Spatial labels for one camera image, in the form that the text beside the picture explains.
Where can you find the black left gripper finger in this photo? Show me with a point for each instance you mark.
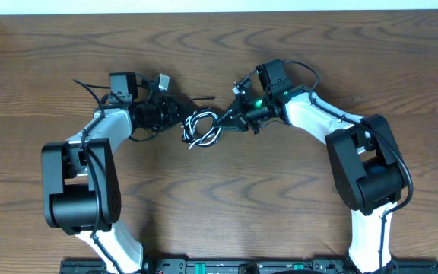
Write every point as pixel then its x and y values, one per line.
pixel 185 109
pixel 178 118

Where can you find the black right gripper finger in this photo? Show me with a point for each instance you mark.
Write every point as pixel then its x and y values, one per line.
pixel 234 125
pixel 232 111

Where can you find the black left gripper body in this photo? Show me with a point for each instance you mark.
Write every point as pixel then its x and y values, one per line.
pixel 170 114

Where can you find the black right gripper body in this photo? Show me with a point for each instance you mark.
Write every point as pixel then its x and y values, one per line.
pixel 254 111

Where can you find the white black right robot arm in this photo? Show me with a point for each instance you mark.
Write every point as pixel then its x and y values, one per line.
pixel 367 167

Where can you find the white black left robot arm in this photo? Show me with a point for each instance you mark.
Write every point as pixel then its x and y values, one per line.
pixel 81 193

